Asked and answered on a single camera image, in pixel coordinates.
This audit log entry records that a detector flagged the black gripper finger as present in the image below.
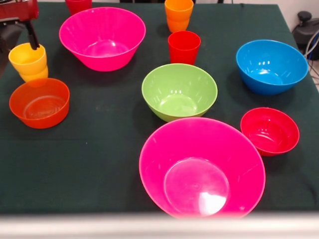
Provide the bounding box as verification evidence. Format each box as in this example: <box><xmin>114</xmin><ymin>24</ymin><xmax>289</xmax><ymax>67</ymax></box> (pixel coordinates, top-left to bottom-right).
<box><xmin>24</xmin><ymin>19</ymin><xmax>41</xmax><ymax>50</ymax></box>

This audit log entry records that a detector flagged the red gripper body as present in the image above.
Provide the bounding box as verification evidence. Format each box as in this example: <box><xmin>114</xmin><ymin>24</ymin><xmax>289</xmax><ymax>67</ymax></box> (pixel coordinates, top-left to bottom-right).
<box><xmin>0</xmin><ymin>0</ymin><xmax>40</xmax><ymax>25</ymax></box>

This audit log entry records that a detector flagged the yellow cup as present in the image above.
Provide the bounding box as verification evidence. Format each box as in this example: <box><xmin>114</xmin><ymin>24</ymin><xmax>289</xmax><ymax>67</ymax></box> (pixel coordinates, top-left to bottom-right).
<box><xmin>8</xmin><ymin>42</ymin><xmax>49</xmax><ymax>83</ymax></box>

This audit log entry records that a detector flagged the large pink bowl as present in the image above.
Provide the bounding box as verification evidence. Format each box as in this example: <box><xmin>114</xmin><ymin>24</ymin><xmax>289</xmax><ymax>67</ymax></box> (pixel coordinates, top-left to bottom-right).
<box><xmin>139</xmin><ymin>117</ymin><xmax>267</xmax><ymax>220</ymax></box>
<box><xmin>58</xmin><ymin>6</ymin><xmax>147</xmax><ymax>72</ymax></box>

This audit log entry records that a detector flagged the orange bowl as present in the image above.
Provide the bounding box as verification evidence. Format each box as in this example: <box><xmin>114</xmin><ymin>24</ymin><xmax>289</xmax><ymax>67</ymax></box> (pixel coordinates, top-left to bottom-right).
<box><xmin>9</xmin><ymin>77</ymin><xmax>71</xmax><ymax>129</ymax></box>

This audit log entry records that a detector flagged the green bowl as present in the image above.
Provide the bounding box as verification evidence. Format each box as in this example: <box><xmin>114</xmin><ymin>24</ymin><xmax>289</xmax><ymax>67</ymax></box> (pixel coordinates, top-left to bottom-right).
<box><xmin>141</xmin><ymin>63</ymin><xmax>218</xmax><ymax>122</ymax></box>

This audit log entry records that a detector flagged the blue bowl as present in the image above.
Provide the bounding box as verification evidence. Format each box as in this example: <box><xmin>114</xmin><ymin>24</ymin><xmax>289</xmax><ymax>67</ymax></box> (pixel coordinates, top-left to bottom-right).
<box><xmin>236</xmin><ymin>39</ymin><xmax>309</xmax><ymax>97</ymax></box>

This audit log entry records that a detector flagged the small crimson bowl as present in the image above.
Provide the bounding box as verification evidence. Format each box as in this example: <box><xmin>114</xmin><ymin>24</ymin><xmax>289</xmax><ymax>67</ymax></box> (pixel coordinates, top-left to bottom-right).
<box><xmin>240</xmin><ymin>107</ymin><xmax>301</xmax><ymax>157</ymax></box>

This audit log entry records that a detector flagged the crimson cup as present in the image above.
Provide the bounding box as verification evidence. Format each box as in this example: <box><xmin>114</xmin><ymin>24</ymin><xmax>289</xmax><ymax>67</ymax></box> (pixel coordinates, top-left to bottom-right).
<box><xmin>65</xmin><ymin>0</ymin><xmax>93</xmax><ymax>15</ymax></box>

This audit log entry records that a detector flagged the dark green table cloth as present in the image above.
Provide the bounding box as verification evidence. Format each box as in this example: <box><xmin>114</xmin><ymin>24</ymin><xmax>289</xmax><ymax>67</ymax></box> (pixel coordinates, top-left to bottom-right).
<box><xmin>0</xmin><ymin>2</ymin><xmax>319</xmax><ymax>215</ymax></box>

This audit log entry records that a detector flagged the orange cup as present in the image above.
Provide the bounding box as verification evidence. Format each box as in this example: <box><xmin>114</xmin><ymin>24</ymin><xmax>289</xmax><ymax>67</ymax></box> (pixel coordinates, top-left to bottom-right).
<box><xmin>164</xmin><ymin>0</ymin><xmax>194</xmax><ymax>33</ymax></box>

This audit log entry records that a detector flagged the red cup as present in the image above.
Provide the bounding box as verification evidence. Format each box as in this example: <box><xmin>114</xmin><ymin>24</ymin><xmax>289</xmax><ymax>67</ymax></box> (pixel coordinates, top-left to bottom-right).
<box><xmin>167</xmin><ymin>30</ymin><xmax>202</xmax><ymax>66</ymax></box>

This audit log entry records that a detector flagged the tangle of cables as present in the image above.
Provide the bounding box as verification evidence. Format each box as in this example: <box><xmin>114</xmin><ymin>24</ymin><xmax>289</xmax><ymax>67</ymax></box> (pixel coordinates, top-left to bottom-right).
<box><xmin>303</xmin><ymin>29</ymin><xmax>319</xmax><ymax>85</ymax></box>

